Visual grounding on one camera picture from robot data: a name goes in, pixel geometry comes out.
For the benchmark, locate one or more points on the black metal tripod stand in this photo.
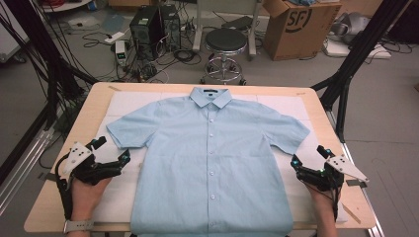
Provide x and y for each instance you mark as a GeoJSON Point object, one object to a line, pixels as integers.
{"type": "Point", "coordinates": [359, 52]}

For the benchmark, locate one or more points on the light blue short-sleeved shirt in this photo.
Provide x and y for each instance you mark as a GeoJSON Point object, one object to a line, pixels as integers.
{"type": "Point", "coordinates": [210, 158]}

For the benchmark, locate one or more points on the small white power unit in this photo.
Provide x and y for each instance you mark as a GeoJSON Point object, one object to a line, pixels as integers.
{"type": "Point", "coordinates": [120, 51]}

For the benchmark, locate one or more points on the large black computer tower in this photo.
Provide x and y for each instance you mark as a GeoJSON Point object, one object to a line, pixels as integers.
{"type": "Point", "coordinates": [145, 33]}

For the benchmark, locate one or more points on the white power strip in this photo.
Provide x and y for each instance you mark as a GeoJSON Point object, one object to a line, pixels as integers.
{"type": "Point", "coordinates": [114, 38]}

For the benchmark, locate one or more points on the grey rounded appliance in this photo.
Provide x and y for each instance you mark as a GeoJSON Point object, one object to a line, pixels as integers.
{"type": "Point", "coordinates": [352, 26]}

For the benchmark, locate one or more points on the grey wristwatch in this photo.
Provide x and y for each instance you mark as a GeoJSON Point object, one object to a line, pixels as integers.
{"type": "Point", "coordinates": [79, 226]}

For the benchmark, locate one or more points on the black round stool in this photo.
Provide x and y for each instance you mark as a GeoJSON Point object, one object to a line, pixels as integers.
{"type": "Point", "coordinates": [225, 41]}

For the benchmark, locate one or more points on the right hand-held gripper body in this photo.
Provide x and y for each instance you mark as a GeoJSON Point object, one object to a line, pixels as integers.
{"type": "Point", "coordinates": [342, 166]}

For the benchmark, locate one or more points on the flat white board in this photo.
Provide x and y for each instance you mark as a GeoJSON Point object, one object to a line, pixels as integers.
{"type": "Point", "coordinates": [339, 49]}

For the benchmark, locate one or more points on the white round table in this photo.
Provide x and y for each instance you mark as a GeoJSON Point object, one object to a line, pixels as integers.
{"type": "Point", "coordinates": [66, 6]}

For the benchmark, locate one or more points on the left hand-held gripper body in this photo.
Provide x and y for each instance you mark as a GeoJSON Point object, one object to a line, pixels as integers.
{"type": "Point", "coordinates": [79, 158]}

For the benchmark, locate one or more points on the flat black device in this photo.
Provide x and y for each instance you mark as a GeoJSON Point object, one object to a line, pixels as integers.
{"type": "Point", "coordinates": [237, 22]}

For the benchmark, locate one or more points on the brown cardboard box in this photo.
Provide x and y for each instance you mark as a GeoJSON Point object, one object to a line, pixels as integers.
{"type": "Point", "coordinates": [296, 33]}

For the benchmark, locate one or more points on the black tape strip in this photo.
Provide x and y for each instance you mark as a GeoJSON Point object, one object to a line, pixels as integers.
{"type": "Point", "coordinates": [49, 176]}
{"type": "Point", "coordinates": [354, 183]}

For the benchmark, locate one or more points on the person's left hand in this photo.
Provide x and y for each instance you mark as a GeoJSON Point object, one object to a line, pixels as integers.
{"type": "Point", "coordinates": [84, 200]}

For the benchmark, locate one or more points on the long brown tape strip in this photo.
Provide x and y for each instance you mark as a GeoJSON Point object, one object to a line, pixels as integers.
{"type": "Point", "coordinates": [351, 213]}

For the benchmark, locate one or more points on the slim black computer tower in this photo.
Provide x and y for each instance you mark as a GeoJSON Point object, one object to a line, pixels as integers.
{"type": "Point", "coordinates": [171, 26]}

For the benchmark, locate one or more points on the white foam mat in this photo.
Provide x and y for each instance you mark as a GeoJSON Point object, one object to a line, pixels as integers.
{"type": "Point", "coordinates": [131, 98]}

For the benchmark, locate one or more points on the person's right hand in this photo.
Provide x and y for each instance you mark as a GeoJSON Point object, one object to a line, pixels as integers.
{"type": "Point", "coordinates": [324, 205]}

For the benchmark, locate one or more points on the aluminium rail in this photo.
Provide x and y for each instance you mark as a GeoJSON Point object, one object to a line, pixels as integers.
{"type": "Point", "coordinates": [23, 171]}
{"type": "Point", "coordinates": [349, 154]}

